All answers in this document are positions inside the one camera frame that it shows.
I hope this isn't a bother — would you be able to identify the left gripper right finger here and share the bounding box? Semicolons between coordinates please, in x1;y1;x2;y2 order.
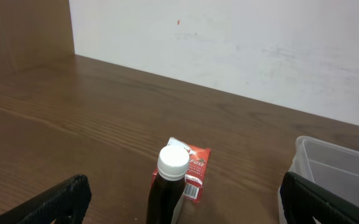
279;172;359;224

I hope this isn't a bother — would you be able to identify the red Panadol box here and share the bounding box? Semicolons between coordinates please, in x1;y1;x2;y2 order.
167;137;211;203

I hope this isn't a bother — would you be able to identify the dark bottle white cap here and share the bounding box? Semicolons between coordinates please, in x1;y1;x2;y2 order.
146;145;190;224

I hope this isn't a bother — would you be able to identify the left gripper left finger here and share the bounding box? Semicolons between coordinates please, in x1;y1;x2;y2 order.
0;174;92;224

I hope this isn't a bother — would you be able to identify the clear plastic container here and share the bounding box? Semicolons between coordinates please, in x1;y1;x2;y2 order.
277;136;359;224

